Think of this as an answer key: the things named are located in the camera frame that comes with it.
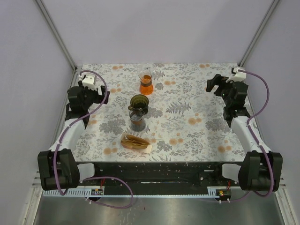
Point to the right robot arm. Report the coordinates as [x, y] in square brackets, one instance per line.
[261, 167]

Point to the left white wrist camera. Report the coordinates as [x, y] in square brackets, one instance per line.
[88, 81]

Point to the orange liquid glass carafe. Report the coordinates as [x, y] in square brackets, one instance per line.
[146, 86]

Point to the coffee filter pack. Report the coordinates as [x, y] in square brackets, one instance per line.
[132, 142]

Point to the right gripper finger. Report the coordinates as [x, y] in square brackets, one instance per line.
[218, 91]
[215, 81]

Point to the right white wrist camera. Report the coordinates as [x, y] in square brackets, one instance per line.
[238, 75]

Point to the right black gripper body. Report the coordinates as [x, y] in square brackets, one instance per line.
[226, 87]

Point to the green glass dripper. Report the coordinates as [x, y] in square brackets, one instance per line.
[140, 102]

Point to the clear empty glass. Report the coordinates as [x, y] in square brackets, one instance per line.
[147, 67]

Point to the floral table mat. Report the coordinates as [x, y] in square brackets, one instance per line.
[184, 121]

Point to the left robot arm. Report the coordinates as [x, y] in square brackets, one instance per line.
[58, 169]

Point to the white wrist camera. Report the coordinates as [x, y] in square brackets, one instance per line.
[88, 81]
[238, 75]

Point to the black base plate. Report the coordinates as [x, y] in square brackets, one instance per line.
[198, 173]

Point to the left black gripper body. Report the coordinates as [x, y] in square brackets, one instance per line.
[92, 96]

